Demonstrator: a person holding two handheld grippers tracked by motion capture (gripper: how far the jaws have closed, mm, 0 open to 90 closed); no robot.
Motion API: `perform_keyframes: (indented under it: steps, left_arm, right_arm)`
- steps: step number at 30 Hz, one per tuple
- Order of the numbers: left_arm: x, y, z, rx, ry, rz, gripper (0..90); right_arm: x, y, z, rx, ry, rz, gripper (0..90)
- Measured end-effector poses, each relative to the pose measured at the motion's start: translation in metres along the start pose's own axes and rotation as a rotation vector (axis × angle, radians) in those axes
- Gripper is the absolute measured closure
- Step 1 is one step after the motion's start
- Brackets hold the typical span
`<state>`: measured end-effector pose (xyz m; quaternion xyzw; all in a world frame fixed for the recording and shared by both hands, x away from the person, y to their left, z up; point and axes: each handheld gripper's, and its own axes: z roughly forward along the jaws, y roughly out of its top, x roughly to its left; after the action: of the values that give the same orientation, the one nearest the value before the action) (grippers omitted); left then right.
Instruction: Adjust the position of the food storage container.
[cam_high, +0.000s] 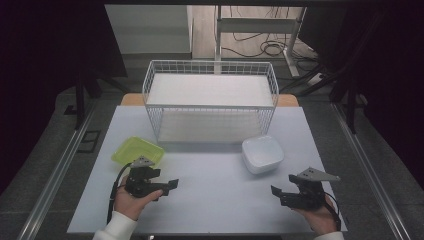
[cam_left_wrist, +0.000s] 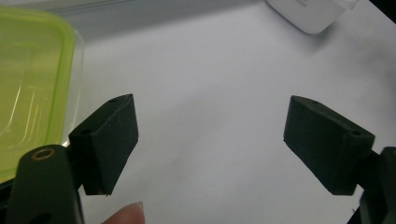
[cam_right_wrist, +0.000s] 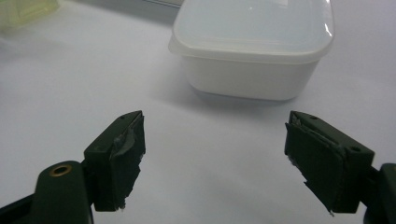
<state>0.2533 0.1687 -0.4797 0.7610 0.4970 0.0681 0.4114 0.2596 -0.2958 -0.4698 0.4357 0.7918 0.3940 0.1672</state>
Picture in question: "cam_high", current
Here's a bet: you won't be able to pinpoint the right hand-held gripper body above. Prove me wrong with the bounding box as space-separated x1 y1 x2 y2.
288 167 341 211

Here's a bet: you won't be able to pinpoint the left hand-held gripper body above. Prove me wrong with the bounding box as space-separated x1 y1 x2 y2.
124 155 164 199

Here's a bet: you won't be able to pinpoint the white lidded plastic container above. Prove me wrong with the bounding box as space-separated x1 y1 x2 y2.
241 134 285 175

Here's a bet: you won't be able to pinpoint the person's left hand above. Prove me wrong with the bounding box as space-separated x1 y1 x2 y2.
113 176 164 222

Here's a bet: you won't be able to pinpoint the person's right hand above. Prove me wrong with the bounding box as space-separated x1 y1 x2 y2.
293 194 339 236

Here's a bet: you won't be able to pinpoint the green plastic tray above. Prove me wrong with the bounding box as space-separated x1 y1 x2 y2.
110 136 166 168

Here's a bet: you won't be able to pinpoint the black stand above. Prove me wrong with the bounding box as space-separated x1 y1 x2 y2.
74 64 130 131
279 61 368 135

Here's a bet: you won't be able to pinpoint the white power strip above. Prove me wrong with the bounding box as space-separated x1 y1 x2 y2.
306 73 326 86

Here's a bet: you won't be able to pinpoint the white cabinet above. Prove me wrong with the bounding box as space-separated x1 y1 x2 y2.
104 4 194 56

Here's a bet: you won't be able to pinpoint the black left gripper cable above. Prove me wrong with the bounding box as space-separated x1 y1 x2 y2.
106 162 133 225

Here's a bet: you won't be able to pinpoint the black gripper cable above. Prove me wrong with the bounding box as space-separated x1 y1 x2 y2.
106 162 133 225
324 191 342 232

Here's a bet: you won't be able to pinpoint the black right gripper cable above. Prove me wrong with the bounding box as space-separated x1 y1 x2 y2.
324 191 342 232

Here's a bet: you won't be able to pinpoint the metal floor rail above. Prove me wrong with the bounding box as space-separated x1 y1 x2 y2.
331 102 412 240
16 99 98 240

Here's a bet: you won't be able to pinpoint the white wire shelf rack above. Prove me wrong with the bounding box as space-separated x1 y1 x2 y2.
142 59 280 145

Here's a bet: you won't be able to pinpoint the black floor cables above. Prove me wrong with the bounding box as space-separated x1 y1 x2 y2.
221 6 318 65

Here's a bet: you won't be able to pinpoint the grey metal desk frame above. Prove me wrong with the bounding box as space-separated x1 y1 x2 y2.
214 5 308 78

